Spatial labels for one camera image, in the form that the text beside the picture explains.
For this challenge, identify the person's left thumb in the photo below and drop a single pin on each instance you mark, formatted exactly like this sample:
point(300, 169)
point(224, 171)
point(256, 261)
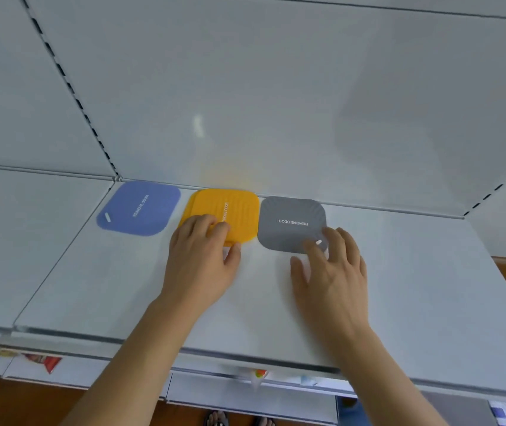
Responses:
point(233, 255)

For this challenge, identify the wide white metal shelf board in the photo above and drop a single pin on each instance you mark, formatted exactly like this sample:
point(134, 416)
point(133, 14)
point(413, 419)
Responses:
point(421, 306)

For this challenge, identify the person's right hand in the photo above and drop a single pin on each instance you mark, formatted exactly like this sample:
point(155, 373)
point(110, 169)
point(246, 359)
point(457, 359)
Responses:
point(335, 292)

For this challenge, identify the white lower shelf board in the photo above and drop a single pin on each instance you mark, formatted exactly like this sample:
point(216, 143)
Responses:
point(217, 390)

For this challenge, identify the person's right forearm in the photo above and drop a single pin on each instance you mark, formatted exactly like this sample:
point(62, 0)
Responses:
point(377, 381)

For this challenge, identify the person's right little finger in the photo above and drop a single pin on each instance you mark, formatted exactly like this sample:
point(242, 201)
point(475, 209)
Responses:
point(363, 269)

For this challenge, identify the white slotted shelf upright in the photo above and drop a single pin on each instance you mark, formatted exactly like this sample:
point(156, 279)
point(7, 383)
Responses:
point(499, 186)
point(64, 79)

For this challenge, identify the red and white packet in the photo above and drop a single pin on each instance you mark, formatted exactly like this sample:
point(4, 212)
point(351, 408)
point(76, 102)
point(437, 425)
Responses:
point(46, 362)

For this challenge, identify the person's left hand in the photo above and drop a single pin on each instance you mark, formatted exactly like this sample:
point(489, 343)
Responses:
point(197, 266)

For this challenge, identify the narrow white metal shelf board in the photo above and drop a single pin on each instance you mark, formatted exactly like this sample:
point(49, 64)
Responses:
point(17, 243)

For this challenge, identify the yellow square silicone mat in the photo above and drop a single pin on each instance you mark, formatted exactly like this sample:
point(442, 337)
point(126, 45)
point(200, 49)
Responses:
point(237, 208)

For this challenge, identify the person's right middle finger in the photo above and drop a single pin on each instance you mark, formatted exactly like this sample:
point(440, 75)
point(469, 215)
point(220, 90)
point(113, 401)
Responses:
point(335, 243)

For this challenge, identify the person's left forearm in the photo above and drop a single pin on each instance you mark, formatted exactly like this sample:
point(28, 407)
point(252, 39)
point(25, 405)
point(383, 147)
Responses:
point(142, 363)

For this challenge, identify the blue square silicone mat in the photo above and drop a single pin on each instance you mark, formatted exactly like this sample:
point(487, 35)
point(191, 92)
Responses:
point(139, 208)

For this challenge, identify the person's blue trouser leg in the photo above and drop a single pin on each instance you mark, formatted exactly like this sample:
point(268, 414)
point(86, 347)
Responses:
point(351, 412)

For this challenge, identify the orange and white packet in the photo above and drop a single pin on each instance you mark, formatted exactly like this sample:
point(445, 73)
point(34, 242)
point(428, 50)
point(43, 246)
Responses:
point(257, 377)

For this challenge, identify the grey square silicone mat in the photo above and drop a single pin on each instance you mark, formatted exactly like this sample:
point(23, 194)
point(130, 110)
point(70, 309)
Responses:
point(286, 230)

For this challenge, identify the person's right thumb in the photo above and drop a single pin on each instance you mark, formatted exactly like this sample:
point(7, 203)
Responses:
point(299, 275)

